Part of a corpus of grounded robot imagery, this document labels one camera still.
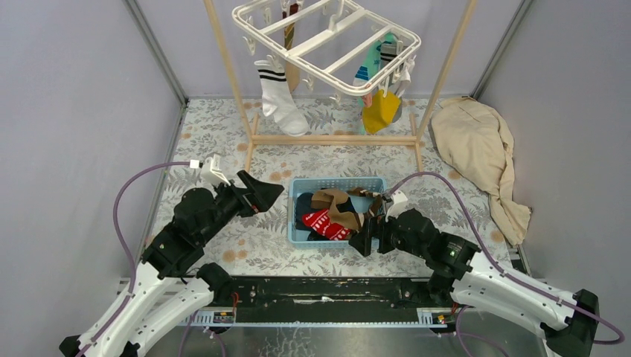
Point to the yellow sock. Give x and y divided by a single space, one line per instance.
381 112

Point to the white black striped sock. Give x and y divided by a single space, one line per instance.
277 101

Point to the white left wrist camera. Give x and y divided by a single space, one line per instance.
210 171

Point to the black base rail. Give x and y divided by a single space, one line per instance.
327 300

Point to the black patterned sock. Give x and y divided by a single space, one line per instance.
315 237

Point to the beige cloth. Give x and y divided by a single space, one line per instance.
476 141

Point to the teal patterned sock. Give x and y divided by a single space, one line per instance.
370 65

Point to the wooden drying rack frame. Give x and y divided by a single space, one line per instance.
418 127

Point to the navy blue sock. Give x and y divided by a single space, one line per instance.
302 208

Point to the brown tan sock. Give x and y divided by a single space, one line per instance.
339 206

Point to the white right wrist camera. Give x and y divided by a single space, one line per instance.
394 204

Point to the red white dotted sock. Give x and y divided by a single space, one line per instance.
320 223

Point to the floral table mat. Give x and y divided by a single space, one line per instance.
259 246

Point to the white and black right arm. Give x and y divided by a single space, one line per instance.
463 274

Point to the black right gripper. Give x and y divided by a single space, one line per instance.
362 241

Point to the brown white striped sock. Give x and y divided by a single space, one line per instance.
376 201

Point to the light blue plastic basket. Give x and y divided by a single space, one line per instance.
298 186

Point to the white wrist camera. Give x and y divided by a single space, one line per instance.
210 171
394 204

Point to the white plastic clip hanger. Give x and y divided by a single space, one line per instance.
325 40

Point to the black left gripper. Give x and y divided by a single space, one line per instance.
261 198

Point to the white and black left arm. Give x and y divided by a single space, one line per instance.
133 324

